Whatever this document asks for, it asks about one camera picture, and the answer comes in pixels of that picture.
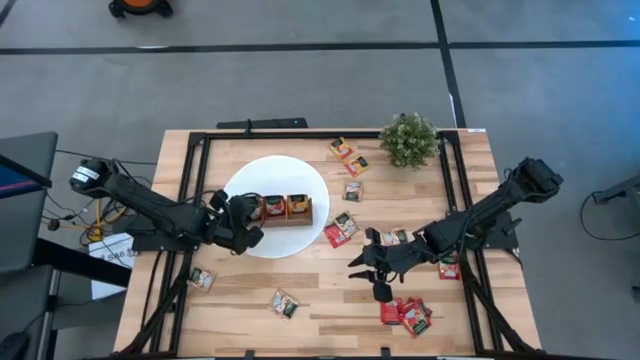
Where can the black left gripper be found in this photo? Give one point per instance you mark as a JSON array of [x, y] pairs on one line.
[[237, 220]]

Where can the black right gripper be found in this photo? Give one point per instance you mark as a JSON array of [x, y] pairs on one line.
[[395, 260]]

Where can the white round plate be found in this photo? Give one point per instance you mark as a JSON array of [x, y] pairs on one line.
[[280, 172]]

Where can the wooden tea box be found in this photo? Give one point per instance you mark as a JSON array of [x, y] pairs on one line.
[[295, 223]]

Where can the red tea bag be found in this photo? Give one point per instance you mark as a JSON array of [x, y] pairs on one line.
[[449, 271], [334, 239], [275, 206], [425, 306], [390, 314], [415, 320]]

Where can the orange tea bag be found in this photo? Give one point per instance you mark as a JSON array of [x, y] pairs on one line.
[[341, 148], [298, 204], [357, 166]]

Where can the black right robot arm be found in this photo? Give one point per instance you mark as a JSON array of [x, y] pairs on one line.
[[475, 220]]

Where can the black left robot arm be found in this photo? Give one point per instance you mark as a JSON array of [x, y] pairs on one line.
[[150, 207]]

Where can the black bar device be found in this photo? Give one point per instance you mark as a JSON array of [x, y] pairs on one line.
[[270, 123]]

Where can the green potted plant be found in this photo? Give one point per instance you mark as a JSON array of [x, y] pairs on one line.
[[409, 141]]

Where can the white printed box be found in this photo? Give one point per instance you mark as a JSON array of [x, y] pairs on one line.
[[112, 255]]

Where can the white sticker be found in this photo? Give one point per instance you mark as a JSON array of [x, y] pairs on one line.
[[476, 130]]

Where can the black beam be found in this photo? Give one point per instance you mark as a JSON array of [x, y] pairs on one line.
[[80, 262]]

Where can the orange and black round base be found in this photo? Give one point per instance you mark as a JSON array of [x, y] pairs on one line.
[[140, 4]]

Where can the blue screen monitor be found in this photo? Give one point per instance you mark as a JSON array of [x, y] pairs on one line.
[[12, 182]]

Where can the grey desk surface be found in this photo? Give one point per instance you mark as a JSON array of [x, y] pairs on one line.
[[25, 315]]

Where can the grey equipment block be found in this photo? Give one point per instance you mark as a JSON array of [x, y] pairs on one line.
[[625, 190]]

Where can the black round object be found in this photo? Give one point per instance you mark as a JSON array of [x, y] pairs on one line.
[[12, 347]]

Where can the black table bracket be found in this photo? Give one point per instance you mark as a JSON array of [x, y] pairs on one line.
[[385, 352], [249, 353]]

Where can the black aluminium table frame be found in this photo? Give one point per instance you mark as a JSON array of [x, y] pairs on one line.
[[320, 135]]

